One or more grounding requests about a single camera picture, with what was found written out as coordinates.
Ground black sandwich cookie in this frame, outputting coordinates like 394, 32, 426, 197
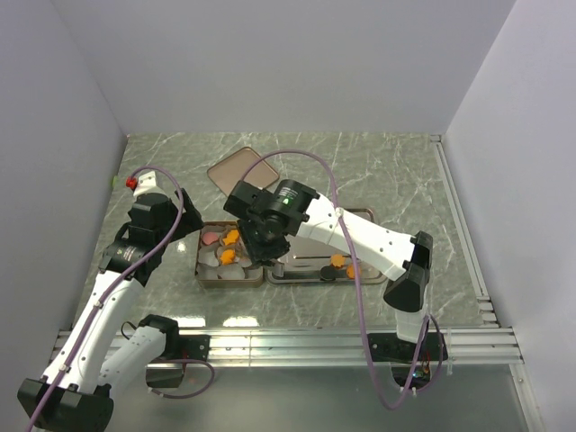
319, 265, 338, 282

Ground aluminium front rail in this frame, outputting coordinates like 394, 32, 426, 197
48, 324, 526, 369

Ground rose gold cookie tin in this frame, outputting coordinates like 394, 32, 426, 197
194, 220, 265, 291

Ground orange flower cookie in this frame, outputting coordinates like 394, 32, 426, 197
330, 254, 347, 268

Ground stainless steel tray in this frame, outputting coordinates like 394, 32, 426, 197
264, 206, 389, 287

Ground metal tongs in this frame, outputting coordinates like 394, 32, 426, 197
242, 246, 288, 272

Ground rose gold tin lid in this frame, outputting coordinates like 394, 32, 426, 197
207, 147, 280, 196

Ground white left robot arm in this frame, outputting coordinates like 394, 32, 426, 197
17, 186, 203, 431

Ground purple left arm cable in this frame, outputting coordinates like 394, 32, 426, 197
22, 166, 217, 432

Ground chocolate chip cookie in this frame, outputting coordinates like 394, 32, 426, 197
346, 264, 362, 279

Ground orange fish cookie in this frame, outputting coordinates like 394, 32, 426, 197
220, 248, 237, 266
221, 229, 239, 246

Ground white paper cup liners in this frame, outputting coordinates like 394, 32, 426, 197
198, 224, 264, 281

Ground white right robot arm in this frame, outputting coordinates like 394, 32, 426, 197
224, 180, 433, 359

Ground pink macaron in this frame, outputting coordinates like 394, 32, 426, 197
201, 231, 220, 246

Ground aluminium side rail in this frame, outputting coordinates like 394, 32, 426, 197
429, 133, 500, 329

